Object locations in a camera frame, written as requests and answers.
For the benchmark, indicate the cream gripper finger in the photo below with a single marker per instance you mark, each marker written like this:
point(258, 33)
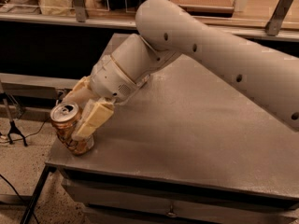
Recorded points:
point(82, 94)
point(94, 115)

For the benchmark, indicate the grey metal bracket right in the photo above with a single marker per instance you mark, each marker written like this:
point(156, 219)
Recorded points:
point(274, 24)

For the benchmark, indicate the grey drawer with latch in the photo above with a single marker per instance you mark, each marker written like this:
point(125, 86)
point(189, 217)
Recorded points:
point(106, 204)

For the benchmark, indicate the orange soda can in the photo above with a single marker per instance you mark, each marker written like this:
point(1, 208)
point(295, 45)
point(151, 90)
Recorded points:
point(64, 118)

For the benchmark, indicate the black tripod stand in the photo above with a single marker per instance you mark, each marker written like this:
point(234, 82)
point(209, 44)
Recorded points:
point(13, 128)

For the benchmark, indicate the grey metal bracket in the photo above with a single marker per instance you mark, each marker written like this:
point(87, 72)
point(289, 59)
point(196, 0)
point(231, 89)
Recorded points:
point(80, 9)
point(274, 24)

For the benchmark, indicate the grey metal bracket left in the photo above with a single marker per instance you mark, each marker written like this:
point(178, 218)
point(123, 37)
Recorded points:
point(80, 9)

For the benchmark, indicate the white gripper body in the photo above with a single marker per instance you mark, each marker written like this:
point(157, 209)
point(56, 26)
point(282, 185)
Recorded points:
point(109, 78)

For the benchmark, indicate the grey metal table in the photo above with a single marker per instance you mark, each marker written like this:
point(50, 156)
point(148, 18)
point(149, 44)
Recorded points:
point(188, 136)

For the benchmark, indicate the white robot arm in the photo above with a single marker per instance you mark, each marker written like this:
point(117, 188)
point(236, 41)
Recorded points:
point(165, 31)

